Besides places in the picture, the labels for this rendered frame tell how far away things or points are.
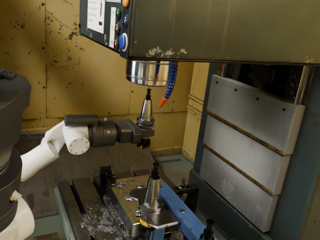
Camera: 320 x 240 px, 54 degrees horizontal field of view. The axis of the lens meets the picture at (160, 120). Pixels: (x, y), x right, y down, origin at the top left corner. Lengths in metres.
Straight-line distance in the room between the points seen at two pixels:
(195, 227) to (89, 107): 1.48
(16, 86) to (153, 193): 0.50
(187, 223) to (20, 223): 0.40
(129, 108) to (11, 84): 1.86
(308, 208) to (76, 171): 1.25
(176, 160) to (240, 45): 1.75
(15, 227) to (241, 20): 0.60
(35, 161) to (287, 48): 0.77
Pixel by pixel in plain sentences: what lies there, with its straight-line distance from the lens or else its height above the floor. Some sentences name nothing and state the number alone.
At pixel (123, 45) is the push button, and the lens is 0.65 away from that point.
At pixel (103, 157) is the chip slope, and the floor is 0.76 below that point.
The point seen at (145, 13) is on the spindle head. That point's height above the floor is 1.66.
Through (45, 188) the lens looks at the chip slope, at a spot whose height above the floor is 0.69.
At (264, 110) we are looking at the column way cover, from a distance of 1.22.
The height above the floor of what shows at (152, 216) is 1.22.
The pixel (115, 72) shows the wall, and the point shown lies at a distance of 2.07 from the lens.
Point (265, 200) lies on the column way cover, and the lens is 1.29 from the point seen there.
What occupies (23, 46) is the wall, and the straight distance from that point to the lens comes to 1.94.
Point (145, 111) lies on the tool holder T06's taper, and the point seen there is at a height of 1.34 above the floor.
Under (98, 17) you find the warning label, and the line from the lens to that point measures 0.85.
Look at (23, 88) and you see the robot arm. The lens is 0.33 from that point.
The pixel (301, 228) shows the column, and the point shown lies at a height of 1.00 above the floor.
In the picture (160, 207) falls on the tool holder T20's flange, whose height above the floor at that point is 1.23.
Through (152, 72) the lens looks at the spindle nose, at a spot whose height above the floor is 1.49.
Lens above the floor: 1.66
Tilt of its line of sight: 19 degrees down
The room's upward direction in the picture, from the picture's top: 6 degrees clockwise
